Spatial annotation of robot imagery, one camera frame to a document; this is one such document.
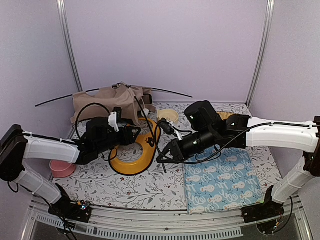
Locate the beige fabric pet tent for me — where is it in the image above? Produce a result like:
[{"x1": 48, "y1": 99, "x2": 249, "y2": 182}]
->
[{"x1": 70, "y1": 90, "x2": 156, "y2": 126}]

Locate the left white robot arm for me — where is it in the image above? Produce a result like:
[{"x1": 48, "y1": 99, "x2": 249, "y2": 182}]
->
[{"x1": 0, "y1": 117, "x2": 141, "y2": 205}]

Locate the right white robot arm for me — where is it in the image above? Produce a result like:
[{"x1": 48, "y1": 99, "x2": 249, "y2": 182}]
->
[{"x1": 156, "y1": 100, "x2": 320, "y2": 207}]

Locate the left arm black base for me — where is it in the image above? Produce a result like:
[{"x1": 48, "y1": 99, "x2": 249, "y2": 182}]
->
[{"x1": 48, "y1": 183, "x2": 92, "y2": 223}]

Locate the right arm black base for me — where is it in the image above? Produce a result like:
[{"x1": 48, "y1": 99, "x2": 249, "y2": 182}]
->
[{"x1": 241, "y1": 186, "x2": 285, "y2": 235}]

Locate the yellow pet bowl stand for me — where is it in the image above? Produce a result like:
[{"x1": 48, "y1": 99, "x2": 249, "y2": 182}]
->
[{"x1": 109, "y1": 118, "x2": 157, "y2": 176}]

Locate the golden leaf shaped tray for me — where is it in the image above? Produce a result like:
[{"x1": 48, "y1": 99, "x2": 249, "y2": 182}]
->
[{"x1": 217, "y1": 111, "x2": 238, "y2": 121}]

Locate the cream round bowl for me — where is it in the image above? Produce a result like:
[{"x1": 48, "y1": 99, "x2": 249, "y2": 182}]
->
[{"x1": 156, "y1": 109, "x2": 179, "y2": 124}]

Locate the blue snowman pattern mat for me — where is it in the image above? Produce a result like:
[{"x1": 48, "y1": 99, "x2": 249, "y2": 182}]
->
[{"x1": 183, "y1": 147, "x2": 264, "y2": 215}]

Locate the pink round bowl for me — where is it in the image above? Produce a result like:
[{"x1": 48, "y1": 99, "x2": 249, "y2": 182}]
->
[{"x1": 49, "y1": 160, "x2": 76, "y2": 178}]

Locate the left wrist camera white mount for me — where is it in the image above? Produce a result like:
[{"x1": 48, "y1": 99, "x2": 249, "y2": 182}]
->
[{"x1": 108, "y1": 112, "x2": 119, "y2": 132}]

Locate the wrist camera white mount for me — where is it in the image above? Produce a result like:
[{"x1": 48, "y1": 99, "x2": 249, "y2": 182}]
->
[
  {"x1": 108, "y1": 112, "x2": 119, "y2": 132},
  {"x1": 158, "y1": 118, "x2": 193, "y2": 141}
]

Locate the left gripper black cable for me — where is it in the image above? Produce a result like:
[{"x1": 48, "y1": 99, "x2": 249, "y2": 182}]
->
[{"x1": 74, "y1": 102, "x2": 118, "y2": 163}]

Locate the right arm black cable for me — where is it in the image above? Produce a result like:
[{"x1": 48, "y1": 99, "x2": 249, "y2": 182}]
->
[{"x1": 194, "y1": 122, "x2": 276, "y2": 165}]

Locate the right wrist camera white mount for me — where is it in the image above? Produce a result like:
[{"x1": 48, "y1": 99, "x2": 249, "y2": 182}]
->
[{"x1": 158, "y1": 118, "x2": 193, "y2": 141}]

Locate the aluminium front rail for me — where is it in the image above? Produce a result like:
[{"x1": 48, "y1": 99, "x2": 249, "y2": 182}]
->
[{"x1": 22, "y1": 195, "x2": 316, "y2": 240}]

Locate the right aluminium frame post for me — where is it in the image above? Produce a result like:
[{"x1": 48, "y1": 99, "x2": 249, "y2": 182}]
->
[{"x1": 245, "y1": 0, "x2": 275, "y2": 109}]

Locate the aluminium frame post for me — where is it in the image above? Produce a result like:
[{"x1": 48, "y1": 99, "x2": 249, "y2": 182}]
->
[
  {"x1": 56, "y1": 0, "x2": 88, "y2": 108},
  {"x1": 245, "y1": 0, "x2": 275, "y2": 109}
]

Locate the left aluminium frame post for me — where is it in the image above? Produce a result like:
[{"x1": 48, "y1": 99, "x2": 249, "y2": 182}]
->
[{"x1": 56, "y1": 0, "x2": 88, "y2": 108}]

